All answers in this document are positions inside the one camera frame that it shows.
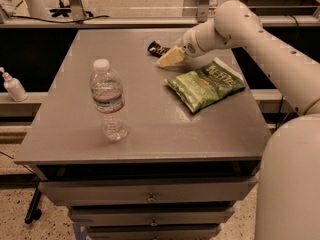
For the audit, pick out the grey metal bracket post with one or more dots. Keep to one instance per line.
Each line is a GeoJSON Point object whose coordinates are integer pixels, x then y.
{"type": "Point", "coordinates": [202, 10]}

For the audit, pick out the grey drawer cabinet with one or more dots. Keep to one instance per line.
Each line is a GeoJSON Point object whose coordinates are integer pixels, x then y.
{"type": "Point", "coordinates": [176, 176]}

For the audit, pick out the green kettle chips bag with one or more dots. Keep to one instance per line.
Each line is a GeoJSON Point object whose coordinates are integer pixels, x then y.
{"type": "Point", "coordinates": [206, 85]}

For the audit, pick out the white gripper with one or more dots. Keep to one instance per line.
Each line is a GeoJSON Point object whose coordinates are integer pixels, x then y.
{"type": "Point", "coordinates": [188, 45]}

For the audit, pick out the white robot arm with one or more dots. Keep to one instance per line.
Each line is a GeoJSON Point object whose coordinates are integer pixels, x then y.
{"type": "Point", "coordinates": [288, 192]}

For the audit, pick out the black rxbar chocolate wrapper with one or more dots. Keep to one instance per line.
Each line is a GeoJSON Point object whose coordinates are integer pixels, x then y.
{"type": "Point", "coordinates": [156, 49]}

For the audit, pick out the clear plastic water bottle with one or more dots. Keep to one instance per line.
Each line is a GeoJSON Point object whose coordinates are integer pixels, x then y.
{"type": "Point", "coordinates": [107, 93]}

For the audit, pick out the grey metal frame post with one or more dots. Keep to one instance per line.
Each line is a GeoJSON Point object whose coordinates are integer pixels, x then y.
{"type": "Point", "coordinates": [77, 10]}

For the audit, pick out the white pump dispenser bottle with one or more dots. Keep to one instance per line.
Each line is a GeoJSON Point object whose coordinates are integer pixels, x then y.
{"type": "Point", "coordinates": [13, 87]}

